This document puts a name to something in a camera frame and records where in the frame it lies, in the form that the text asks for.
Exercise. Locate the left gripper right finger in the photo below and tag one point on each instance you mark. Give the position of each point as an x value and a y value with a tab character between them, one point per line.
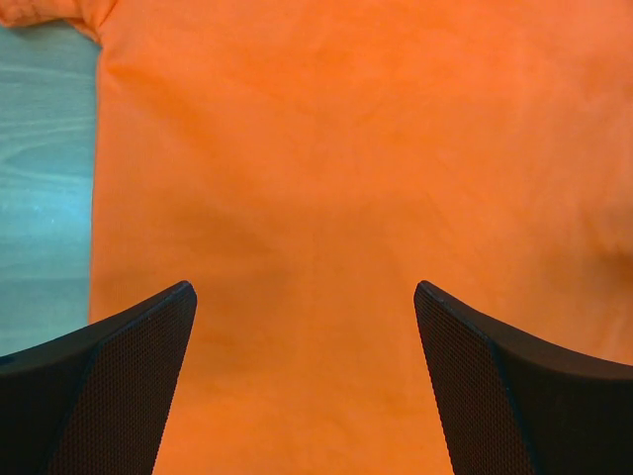
512	403

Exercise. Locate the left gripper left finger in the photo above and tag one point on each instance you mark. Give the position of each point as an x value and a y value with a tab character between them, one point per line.
96	400

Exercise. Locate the orange t shirt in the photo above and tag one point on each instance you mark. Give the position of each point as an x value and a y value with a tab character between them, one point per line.
304	164

